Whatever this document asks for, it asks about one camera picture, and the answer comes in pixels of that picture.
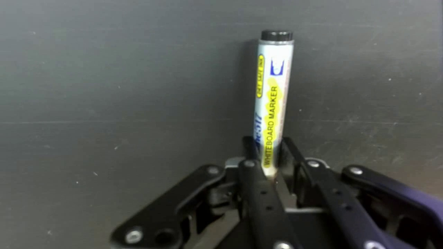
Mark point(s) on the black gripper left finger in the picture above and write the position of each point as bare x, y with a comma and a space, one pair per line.
260, 208

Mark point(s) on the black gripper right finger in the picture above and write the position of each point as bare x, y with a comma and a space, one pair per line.
332, 202

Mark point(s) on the black whiteboard marker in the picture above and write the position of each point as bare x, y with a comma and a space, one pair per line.
271, 92

